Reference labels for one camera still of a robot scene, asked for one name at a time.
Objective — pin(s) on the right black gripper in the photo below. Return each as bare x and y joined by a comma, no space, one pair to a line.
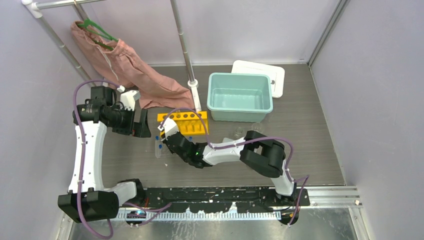
164,141

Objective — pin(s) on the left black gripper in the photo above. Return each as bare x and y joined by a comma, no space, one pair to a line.
140,129

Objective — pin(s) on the small glass flask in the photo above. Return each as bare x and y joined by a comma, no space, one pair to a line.
238,133

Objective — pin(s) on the glass beaker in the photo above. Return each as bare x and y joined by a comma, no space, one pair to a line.
258,127

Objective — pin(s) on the white squeeze bottle red cap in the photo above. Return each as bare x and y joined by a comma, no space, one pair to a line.
232,142

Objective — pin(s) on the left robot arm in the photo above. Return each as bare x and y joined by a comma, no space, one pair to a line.
87,197

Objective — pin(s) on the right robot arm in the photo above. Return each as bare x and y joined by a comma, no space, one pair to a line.
268,156

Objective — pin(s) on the yellow test tube rack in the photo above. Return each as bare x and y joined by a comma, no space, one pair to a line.
189,124

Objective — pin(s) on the clear well plate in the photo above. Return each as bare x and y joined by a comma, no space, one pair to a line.
165,151

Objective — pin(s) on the pink cloth garment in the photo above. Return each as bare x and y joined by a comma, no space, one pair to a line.
124,67

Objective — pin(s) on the teal plastic bin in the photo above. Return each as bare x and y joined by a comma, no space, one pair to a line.
239,97

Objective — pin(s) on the green clothes hanger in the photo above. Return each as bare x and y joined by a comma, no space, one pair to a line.
91,31

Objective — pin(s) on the metal clothes rack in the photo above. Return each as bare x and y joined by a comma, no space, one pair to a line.
35,9

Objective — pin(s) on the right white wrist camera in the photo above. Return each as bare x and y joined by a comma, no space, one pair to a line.
167,128

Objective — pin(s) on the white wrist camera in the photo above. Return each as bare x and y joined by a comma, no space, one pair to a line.
128,98
167,128

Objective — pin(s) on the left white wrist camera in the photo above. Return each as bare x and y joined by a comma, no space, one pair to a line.
128,98

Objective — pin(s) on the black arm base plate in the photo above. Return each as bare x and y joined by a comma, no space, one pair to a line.
246,199

